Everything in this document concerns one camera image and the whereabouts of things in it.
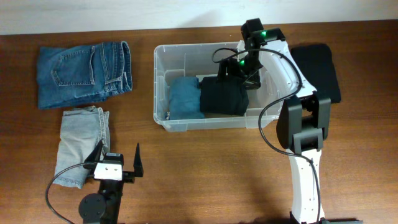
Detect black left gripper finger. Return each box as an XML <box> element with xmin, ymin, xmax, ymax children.
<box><xmin>133</xmin><ymin>143</ymin><xmax>144</xmax><ymax>177</ymax></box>
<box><xmin>84</xmin><ymin>140</ymin><xmax>103</xmax><ymax>164</ymax></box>

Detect dark navy garment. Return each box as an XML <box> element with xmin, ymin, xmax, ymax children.
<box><xmin>200</xmin><ymin>77</ymin><xmax>249</xmax><ymax>116</ymax></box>

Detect blue denim garment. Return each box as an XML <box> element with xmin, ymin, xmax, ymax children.
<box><xmin>169</xmin><ymin>77</ymin><xmax>205</xmax><ymax>120</ymax></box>

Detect black garment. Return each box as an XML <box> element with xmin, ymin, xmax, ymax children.
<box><xmin>290</xmin><ymin>44</ymin><xmax>341</xmax><ymax>104</ymax></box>

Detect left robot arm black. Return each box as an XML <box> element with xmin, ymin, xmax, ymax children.
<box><xmin>78</xmin><ymin>141</ymin><xmax>144</xmax><ymax>223</ymax></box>

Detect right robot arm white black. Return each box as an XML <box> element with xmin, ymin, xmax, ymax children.
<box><xmin>217</xmin><ymin>18</ymin><xmax>331</xmax><ymax>223</ymax></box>

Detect white label in container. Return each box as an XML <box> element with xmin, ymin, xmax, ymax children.
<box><xmin>196</xmin><ymin>74</ymin><xmax>217</xmax><ymax>82</ymax></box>

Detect clear plastic storage container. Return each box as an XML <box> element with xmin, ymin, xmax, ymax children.
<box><xmin>153</xmin><ymin>40</ymin><xmax>281</xmax><ymax>132</ymax></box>

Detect light grey folded jeans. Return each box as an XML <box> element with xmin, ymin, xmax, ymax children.
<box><xmin>55</xmin><ymin>106</ymin><xmax>111</xmax><ymax>174</ymax></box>

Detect dark blue folded jeans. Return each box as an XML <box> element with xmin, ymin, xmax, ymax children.
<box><xmin>36</xmin><ymin>41</ymin><xmax>133</xmax><ymax>110</ymax></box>

